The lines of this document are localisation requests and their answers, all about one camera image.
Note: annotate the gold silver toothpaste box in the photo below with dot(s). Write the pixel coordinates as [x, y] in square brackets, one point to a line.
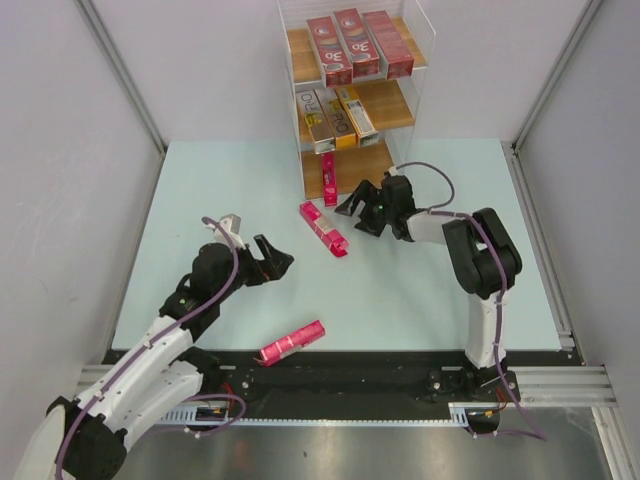
[341, 126]

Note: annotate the clear acrylic wooden shelf unit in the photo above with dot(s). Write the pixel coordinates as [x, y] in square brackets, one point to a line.
[392, 105]

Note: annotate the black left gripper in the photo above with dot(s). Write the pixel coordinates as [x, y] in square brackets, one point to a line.
[265, 270]

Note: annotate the pink toothpaste box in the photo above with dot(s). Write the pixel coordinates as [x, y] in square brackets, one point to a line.
[332, 239]
[330, 191]
[290, 343]

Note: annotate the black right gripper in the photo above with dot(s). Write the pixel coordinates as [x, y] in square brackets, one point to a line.
[368, 194]

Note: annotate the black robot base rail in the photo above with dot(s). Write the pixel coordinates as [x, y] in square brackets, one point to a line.
[434, 377]

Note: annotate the red silver 3D toothpaste box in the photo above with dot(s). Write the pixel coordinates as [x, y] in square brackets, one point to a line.
[361, 51]

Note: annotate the orange toothpaste box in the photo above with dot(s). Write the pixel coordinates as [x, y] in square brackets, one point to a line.
[351, 101]
[321, 135]

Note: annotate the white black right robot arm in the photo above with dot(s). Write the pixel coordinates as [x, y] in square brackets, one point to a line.
[484, 259]

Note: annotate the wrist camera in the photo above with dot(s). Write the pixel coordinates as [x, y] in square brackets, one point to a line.
[391, 172]
[225, 230]

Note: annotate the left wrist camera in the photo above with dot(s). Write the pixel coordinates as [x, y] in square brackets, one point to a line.
[225, 230]

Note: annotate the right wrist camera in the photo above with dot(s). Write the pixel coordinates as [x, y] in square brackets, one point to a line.
[391, 172]

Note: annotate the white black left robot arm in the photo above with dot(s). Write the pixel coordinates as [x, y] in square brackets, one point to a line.
[165, 368]

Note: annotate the dark red toothpaste box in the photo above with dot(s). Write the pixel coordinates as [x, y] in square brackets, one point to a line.
[396, 60]

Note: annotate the white slotted cable duct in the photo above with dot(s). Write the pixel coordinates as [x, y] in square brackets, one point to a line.
[343, 411]

